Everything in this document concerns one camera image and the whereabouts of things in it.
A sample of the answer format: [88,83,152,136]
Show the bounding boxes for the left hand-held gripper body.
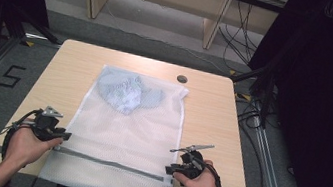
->
[30,103,71,145]

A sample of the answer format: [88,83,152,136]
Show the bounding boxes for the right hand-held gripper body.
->
[165,137,216,183]

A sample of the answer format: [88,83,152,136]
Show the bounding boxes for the white mesh laundry bag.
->
[35,56,193,187]

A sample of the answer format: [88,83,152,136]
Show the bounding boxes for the person's left hand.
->
[2,123,65,175]

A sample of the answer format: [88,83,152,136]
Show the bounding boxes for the grey patterned garment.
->
[92,68,170,122]

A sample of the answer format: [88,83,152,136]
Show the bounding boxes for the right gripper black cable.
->
[197,161,229,187]

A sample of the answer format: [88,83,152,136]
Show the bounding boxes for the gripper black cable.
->
[0,103,45,167]
[197,161,229,187]

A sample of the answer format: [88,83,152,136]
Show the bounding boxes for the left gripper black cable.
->
[0,103,45,167]

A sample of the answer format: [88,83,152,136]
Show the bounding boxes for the black floor cables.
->
[220,89,280,187]

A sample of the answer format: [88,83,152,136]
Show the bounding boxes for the grey table cable grommet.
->
[175,73,190,86]

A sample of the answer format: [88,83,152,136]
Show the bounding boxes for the hanging black cables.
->
[211,0,271,76]

